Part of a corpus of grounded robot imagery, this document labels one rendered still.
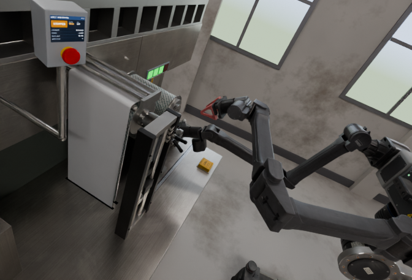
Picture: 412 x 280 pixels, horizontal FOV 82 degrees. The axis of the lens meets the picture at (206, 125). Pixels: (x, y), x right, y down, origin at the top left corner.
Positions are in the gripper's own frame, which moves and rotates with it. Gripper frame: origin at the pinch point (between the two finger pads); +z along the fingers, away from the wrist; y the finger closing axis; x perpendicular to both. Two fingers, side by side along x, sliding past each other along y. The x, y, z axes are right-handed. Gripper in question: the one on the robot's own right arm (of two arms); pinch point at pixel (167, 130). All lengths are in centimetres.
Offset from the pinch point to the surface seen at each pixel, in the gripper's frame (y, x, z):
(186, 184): -9.4, -26.3, -11.2
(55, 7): -63, 55, -31
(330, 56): 202, -6, -86
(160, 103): -11.3, 19.6, -8.6
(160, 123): -42, 25, -30
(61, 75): -62, 44, -24
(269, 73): 196, -21, -22
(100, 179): -41.3, -1.4, 6.0
